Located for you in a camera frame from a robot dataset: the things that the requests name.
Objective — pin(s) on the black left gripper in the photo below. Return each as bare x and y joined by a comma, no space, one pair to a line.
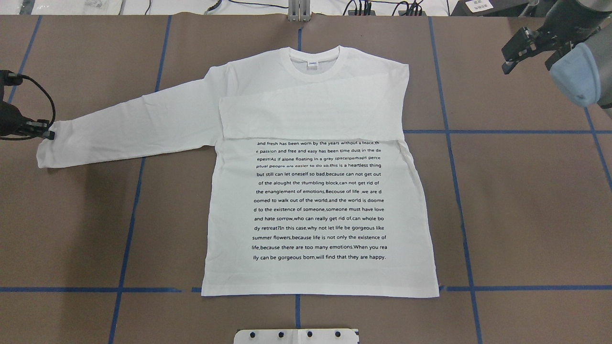
9,118

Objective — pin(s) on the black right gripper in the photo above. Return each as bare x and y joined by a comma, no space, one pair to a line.
543,38

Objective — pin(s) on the white long-sleeve printed shirt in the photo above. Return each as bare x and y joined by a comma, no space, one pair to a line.
314,190

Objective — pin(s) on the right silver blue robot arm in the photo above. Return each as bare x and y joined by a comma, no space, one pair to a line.
581,60

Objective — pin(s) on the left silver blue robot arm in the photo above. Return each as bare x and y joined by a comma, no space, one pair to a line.
9,78

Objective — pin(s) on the aluminium frame post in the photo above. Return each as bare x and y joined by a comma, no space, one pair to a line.
299,10

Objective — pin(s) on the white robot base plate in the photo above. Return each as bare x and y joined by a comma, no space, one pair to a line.
298,336

